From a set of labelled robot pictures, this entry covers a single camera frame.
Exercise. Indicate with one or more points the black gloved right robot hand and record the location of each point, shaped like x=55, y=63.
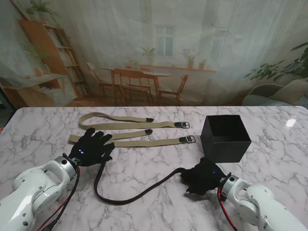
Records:
x=204, y=178

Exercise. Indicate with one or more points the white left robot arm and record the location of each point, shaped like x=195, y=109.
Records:
x=31, y=192

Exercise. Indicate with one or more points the beige woven belt looped end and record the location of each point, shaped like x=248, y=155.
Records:
x=144, y=125

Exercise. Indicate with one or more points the black woven belt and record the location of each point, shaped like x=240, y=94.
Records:
x=144, y=191

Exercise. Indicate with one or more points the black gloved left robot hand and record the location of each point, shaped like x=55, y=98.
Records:
x=91, y=151

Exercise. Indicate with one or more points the black square storage box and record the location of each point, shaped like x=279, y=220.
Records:
x=226, y=149

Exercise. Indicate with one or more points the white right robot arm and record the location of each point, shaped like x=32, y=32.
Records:
x=260, y=204

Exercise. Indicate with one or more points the beige woven belt folded flat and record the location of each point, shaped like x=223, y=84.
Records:
x=149, y=143

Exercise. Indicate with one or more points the printed room scene backdrop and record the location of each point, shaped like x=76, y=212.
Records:
x=154, y=36

